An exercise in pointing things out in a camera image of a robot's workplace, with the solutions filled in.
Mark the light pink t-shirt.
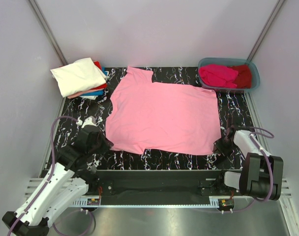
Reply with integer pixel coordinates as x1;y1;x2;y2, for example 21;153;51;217
105;67;221;155

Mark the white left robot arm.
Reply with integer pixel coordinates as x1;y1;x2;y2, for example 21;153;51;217
2;117;113;236

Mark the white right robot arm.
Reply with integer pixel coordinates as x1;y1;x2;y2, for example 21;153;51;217
213;125;284;202

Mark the salmon folded t-shirt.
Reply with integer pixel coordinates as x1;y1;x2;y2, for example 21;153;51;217
67;88;103;99

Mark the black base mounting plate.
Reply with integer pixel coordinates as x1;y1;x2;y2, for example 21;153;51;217
88;170;239;208

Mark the white folded t-shirt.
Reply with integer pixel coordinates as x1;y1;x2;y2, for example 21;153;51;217
51;58;106;97

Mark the dark red crumpled t-shirt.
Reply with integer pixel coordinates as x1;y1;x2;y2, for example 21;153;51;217
230;64;252;89

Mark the magenta crumpled t-shirt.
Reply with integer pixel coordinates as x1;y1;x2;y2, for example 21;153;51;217
198;64;238;89

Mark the red folded t-shirt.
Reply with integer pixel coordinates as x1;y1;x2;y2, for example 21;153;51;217
93;61;107;90

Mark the white slotted cable duct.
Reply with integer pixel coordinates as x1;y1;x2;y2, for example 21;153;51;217
70;198;220;207

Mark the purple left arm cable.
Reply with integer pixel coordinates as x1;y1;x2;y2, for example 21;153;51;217
6;116;97;236

